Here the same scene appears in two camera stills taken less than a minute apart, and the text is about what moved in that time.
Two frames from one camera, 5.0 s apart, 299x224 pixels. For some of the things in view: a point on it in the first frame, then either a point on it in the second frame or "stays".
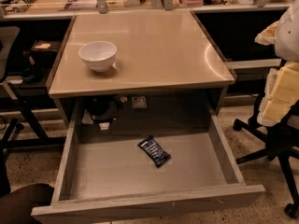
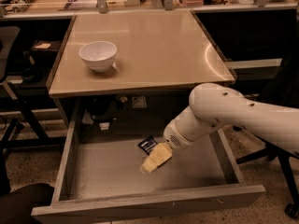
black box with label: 44,52 stays
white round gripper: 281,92 → 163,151
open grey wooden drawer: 112,177 stays
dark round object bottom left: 16,206 stays
